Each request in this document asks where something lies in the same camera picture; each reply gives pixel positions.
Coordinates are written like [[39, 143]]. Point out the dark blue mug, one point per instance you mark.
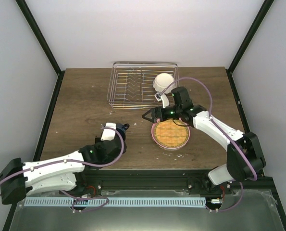
[[122, 128]]

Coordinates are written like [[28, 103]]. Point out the white scalloped bowl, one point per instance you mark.
[[161, 81]]

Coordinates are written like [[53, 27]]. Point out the left black frame post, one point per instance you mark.
[[22, 4]]

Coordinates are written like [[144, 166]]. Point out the pink plate with woven pattern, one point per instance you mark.
[[171, 134]]

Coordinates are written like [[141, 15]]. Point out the metal wire dish rack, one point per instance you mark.
[[131, 83]]

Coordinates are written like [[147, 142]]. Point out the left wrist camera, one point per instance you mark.
[[108, 133]]

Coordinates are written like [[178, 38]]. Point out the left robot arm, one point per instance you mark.
[[20, 179]]

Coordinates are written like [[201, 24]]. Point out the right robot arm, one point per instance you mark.
[[244, 154]]

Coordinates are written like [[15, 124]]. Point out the right black frame post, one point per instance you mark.
[[261, 14]]

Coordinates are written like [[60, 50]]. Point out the light blue slotted cable duct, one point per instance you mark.
[[192, 202]]

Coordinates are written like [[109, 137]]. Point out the black frame post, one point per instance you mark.
[[22, 4], [261, 14]]

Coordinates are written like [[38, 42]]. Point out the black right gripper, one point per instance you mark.
[[155, 115]]

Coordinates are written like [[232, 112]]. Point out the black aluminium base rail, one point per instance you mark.
[[191, 181]]

